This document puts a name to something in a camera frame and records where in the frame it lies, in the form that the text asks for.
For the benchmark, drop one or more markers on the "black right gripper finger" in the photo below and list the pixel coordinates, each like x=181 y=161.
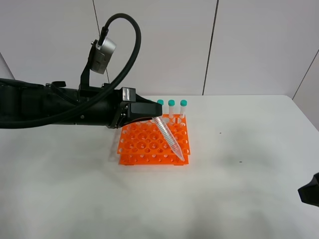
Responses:
x=309 y=193

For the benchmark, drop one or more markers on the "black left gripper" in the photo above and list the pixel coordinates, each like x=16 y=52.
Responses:
x=124 y=105

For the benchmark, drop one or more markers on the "clear tube with teal cap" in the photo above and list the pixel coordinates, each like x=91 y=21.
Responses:
x=168 y=136

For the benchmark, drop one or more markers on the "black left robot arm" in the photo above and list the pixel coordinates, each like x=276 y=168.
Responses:
x=22 y=101

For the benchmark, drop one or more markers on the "racked tube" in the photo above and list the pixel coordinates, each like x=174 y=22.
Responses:
x=183 y=104
x=161 y=102
x=171 y=104

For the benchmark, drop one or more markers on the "orange test tube rack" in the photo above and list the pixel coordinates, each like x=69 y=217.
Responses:
x=141 y=143

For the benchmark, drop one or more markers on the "racked tube far right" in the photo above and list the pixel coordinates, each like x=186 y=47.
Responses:
x=183 y=104

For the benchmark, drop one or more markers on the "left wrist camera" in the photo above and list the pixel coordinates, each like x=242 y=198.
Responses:
x=98 y=60

